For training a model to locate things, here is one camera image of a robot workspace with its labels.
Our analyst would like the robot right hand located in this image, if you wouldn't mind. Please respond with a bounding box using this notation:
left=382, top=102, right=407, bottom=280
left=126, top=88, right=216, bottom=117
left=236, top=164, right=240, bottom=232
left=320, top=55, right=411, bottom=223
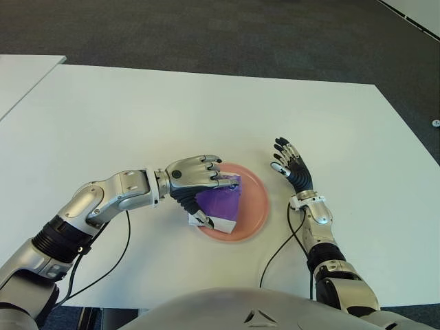
left=269, top=136, right=316, bottom=193

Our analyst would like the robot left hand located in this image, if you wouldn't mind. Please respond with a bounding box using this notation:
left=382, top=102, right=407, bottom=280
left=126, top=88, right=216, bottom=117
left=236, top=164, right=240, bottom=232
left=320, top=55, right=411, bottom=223
left=164, top=155, right=241, bottom=230

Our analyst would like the white table with dark edge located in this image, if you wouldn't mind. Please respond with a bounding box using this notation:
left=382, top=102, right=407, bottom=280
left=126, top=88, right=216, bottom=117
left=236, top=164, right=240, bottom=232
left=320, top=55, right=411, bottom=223
left=0, top=54, right=66, bottom=121

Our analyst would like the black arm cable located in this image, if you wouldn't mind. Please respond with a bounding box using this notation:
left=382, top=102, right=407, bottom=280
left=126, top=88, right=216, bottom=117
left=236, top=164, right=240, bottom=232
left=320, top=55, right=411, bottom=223
left=54, top=209, right=131, bottom=307
left=259, top=202, right=316, bottom=300

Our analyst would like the purple tissue paper pack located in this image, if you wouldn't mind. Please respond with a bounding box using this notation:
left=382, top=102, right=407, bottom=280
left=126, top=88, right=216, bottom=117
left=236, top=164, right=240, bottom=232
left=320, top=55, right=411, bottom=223
left=187, top=173, right=243, bottom=234

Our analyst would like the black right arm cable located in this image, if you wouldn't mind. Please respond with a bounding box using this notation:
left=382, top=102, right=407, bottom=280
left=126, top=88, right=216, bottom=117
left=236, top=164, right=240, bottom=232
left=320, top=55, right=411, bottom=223
left=259, top=202, right=316, bottom=300

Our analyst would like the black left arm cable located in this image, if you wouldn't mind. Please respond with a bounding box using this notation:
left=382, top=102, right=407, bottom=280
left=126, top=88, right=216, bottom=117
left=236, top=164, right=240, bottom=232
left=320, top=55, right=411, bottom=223
left=54, top=209, right=131, bottom=307

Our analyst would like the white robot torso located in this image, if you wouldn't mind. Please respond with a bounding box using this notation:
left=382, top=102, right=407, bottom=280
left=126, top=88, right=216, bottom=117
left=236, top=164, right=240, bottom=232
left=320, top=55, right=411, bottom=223
left=118, top=287, right=410, bottom=330

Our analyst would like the pink round plate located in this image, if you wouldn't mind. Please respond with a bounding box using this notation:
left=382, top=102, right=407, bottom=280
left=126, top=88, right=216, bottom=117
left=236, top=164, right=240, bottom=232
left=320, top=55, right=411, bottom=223
left=195, top=162, right=272, bottom=244

